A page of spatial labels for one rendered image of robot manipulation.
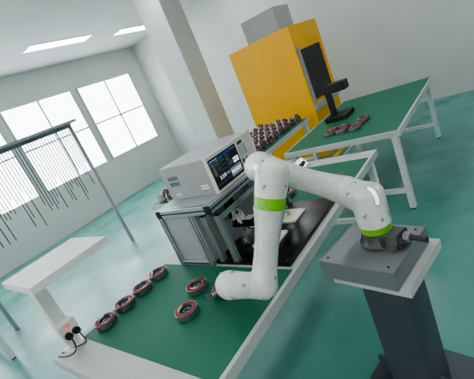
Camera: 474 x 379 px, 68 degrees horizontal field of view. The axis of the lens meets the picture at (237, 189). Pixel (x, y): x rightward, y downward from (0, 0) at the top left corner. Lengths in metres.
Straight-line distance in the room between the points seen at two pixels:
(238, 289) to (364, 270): 0.47
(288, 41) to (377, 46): 2.04
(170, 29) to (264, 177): 4.83
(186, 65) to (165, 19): 0.72
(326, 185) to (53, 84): 7.72
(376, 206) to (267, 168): 0.44
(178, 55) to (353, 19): 3.08
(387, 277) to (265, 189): 0.53
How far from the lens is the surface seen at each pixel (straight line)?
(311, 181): 1.44
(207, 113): 5.79
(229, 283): 1.31
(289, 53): 5.36
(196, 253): 2.03
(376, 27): 6.85
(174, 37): 5.84
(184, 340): 1.58
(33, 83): 8.55
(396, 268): 1.37
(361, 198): 1.37
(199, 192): 1.93
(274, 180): 1.19
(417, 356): 1.77
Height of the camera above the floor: 1.63
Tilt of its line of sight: 17 degrees down
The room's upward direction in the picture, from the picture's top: 23 degrees counter-clockwise
